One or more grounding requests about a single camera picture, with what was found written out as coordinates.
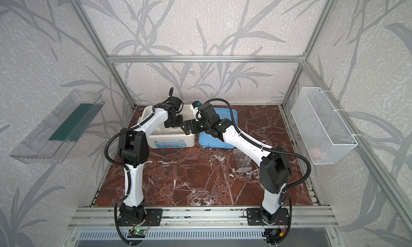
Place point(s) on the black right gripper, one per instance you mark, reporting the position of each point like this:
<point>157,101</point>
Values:
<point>195,126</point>

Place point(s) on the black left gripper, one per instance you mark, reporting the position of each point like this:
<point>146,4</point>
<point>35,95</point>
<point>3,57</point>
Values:
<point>174,117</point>

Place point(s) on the white plastic storage bin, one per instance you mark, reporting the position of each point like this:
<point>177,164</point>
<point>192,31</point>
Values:
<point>173,137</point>

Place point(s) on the glass stirring rod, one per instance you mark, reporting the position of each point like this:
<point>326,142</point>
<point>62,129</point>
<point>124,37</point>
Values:
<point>187,190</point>

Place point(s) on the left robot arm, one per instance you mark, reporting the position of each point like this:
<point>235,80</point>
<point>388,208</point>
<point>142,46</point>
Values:
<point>133,151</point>

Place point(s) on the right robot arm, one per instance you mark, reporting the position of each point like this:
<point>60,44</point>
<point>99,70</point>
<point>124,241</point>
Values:
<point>273,163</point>

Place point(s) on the clear acrylic test tube rack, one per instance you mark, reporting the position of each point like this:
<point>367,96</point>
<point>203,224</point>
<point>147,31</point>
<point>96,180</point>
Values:
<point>243,161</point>

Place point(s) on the pink object in basket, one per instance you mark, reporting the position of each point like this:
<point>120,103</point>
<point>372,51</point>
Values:
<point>317,153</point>

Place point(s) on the green circuit board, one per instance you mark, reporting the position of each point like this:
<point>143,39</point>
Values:
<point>137,233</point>

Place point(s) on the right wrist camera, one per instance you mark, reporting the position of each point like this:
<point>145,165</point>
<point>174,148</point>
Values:
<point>195,105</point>

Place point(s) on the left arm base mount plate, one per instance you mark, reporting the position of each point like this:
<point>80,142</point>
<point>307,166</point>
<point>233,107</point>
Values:
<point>140,217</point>

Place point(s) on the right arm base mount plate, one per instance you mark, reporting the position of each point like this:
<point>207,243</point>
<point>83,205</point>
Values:
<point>260,217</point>

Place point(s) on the white wire mesh basket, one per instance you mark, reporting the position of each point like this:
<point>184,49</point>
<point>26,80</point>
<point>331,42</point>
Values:
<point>320,125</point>

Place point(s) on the clear wall shelf green liner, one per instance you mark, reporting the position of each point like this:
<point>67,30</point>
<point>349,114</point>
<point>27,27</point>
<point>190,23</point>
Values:
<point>52,140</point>

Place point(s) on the aluminium front rail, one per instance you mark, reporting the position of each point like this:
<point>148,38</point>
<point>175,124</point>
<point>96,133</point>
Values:
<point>191,217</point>

